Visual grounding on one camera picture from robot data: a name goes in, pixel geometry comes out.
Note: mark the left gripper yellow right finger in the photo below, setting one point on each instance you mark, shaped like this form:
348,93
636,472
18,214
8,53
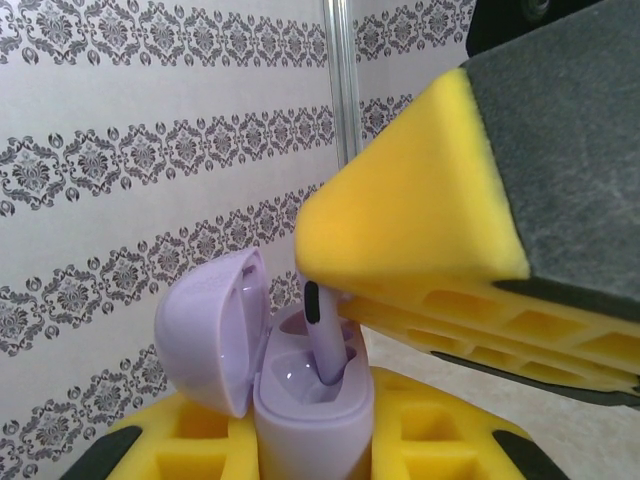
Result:
440,450

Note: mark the purple earbud charging case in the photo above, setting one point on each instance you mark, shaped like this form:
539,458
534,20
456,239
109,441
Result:
300,430

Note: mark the aluminium corner post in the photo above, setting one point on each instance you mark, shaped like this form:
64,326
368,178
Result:
342,75

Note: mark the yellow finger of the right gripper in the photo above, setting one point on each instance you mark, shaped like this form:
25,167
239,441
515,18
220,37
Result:
500,352
425,200

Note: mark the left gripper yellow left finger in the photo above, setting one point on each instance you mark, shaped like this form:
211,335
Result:
190,450

